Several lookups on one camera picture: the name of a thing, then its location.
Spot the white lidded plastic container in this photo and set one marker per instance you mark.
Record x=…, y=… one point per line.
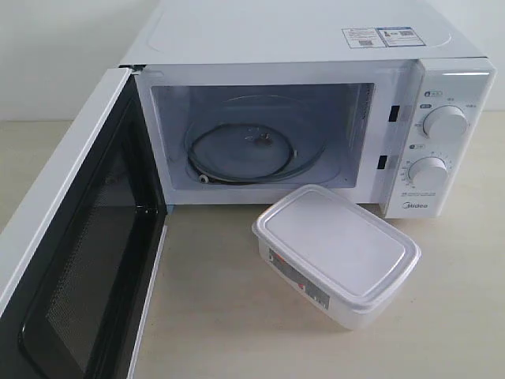
x=346, y=261

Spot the white microwave door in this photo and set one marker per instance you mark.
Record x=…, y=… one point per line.
x=80, y=254

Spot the white Midea microwave oven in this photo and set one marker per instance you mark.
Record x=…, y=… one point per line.
x=371, y=102

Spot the glass turntable plate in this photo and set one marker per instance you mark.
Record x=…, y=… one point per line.
x=254, y=139

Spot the lower white timer knob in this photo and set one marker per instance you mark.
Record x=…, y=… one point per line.
x=429, y=172

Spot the white warning label sticker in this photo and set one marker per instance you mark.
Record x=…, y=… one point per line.
x=363, y=38

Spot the upper white power knob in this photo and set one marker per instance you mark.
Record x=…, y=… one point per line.
x=446, y=123

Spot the blue energy label sticker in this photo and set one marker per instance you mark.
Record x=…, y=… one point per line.
x=400, y=37

